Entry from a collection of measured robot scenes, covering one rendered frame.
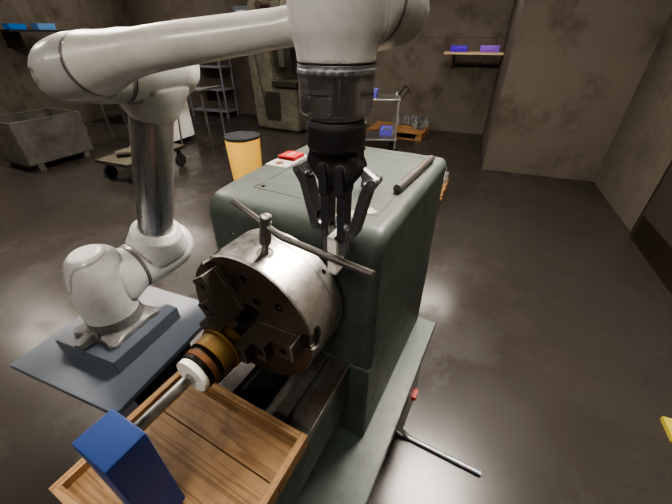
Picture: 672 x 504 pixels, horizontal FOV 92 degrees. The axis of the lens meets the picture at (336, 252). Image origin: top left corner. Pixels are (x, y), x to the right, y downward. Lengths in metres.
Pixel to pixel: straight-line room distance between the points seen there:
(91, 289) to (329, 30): 0.95
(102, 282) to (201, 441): 0.54
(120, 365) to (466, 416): 1.53
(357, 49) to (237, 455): 0.72
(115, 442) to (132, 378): 0.58
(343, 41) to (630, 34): 4.84
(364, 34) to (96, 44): 0.43
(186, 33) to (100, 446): 0.59
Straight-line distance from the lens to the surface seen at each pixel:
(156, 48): 0.61
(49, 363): 1.37
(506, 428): 1.97
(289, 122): 6.82
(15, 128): 6.07
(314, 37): 0.39
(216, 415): 0.85
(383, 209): 0.75
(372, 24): 0.39
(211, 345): 0.65
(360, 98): 0.40
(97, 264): 1.12
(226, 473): 0.78
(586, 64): 5.08
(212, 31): 0.60
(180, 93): 0.90
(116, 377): 1.21
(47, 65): 0.78
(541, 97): 5.05
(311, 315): 0.62
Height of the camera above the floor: 1.58
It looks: 34 degrees down
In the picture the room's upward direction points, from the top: straight up
